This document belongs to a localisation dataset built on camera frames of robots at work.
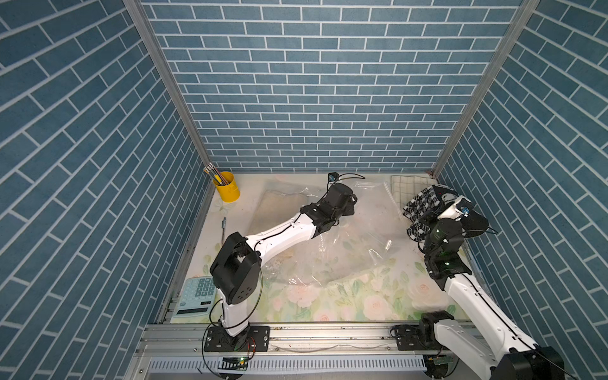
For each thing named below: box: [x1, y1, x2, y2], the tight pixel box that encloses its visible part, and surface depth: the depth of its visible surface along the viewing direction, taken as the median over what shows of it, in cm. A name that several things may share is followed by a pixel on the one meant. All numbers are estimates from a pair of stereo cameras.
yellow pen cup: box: [212, 171, 241, 203], surface depth 108 cm
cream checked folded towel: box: [391, 174, 438, 209], surface depth 114 cm
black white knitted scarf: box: [402, 183, 460, 244], surface depth 82 cm
